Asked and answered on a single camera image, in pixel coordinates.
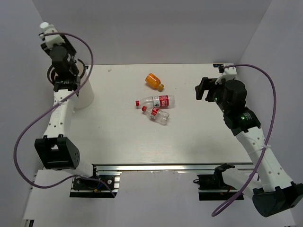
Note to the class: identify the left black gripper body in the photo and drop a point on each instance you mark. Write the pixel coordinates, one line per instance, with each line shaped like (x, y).
(71, 50)

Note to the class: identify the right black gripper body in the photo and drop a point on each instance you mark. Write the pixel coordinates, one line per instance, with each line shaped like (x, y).
(218, 98)

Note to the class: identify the large clear red-label bottle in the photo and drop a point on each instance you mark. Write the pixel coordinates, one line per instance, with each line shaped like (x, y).
(163, 101)

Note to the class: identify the orange juice bottle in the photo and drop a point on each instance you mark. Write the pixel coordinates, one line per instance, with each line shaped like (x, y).
(154, 82)

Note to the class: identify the small clear red-label bottle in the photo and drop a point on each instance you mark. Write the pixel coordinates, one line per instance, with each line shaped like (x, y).
(155, 114)

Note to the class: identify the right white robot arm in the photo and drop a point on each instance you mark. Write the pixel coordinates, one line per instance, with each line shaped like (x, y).
(276, 191)

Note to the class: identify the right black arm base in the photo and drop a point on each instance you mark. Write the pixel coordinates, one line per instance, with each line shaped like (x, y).
(210, 186)

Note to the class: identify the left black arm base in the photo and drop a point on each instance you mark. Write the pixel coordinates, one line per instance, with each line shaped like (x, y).
(81, 188)

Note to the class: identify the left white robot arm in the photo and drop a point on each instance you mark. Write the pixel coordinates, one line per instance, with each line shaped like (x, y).
(55, 149)

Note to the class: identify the white bin with black rim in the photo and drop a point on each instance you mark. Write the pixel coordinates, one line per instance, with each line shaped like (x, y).
(86, 94)

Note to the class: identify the blue table label sticker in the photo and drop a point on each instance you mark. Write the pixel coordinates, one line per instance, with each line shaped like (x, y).
(218, 65)

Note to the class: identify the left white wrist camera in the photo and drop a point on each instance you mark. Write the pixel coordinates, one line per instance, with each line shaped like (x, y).
(49, 35)

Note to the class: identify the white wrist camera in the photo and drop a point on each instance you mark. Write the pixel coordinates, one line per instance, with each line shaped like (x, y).
(227, 71)
(49, 35)

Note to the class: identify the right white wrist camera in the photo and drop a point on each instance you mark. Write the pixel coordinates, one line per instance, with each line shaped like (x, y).
(227, 71)

